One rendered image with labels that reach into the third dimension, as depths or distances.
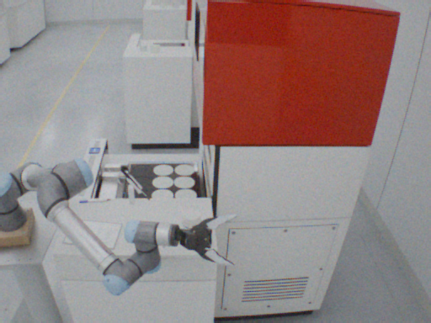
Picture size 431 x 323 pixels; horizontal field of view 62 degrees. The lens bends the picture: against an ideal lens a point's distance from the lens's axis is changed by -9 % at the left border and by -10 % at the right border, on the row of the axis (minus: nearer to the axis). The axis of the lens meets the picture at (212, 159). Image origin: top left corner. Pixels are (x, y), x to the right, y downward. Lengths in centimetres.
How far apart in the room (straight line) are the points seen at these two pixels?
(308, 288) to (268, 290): 23
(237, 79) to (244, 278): 109
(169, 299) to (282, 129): 83
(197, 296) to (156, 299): 17
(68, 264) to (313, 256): 122
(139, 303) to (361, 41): 136
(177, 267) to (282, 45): 91
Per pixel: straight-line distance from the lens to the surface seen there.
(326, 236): 204
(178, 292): 163
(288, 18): 146
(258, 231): 190
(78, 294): 169
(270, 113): 156
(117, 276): 124
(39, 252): 178
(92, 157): 207
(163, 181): 195
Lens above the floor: 201
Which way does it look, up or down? 32 degrees down
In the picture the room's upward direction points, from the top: 3 degrees clockwise
